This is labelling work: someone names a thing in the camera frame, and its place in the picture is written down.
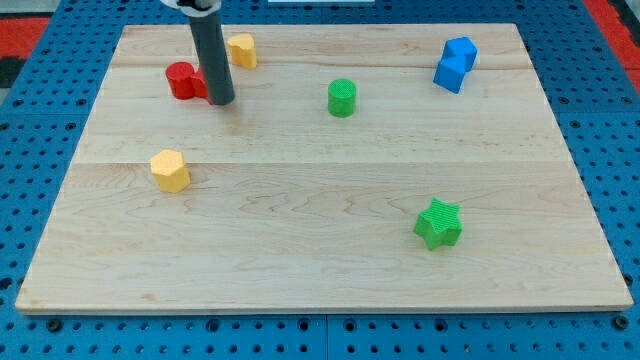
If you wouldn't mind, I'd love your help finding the blue cube block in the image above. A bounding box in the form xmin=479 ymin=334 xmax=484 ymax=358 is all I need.
xmin=433 ymin=56 xmax=467 ymax=94
xmin=442 ymin=37 xmax=478 ymax=72

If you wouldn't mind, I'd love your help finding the green star block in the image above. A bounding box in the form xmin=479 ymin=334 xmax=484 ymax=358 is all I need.
xmin=413 ymin=197 xmax=464 ymax=251

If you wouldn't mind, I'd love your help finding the yellow heart block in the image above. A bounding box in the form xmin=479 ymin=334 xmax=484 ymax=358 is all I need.
xmin=227 ymin=33 xmax=258 ymax=69

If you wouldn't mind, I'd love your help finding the yellow hexagon block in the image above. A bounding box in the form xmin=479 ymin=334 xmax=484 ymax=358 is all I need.
xmin=150 ymin=149 xmax=191 ymax=193

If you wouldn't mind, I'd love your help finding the blue cube lower block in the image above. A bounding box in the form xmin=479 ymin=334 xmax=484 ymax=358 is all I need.
xmin=433 ymin=56 xmax=467 ymax=94

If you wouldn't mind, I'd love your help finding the green cylinder block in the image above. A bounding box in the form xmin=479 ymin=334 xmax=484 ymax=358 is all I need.
xmin=327 ymin=78 xmax=357 ymax=118

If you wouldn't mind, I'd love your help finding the red block behind rod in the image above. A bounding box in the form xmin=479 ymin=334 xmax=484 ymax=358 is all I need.
xmin=190 ymin=69 xmax=213 ymax=105

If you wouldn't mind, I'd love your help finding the wooden board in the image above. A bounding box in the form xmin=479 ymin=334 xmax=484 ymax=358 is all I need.
xmin=16 ymin=23 xmax=633 ymax=315

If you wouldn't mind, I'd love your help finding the red cylinder block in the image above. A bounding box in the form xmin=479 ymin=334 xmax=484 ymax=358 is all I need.
xmin=165 ymin=62 xmax=195 ymax=100

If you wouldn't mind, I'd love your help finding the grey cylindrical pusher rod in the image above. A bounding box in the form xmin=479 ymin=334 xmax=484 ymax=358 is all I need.
xmin=189 ymin=11 xmax=235 ymax=106

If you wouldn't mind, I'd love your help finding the blue cube upper block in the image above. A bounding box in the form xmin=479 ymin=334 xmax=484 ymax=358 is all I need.
xmin=442 ymin=37 xmax=478 ymax=72

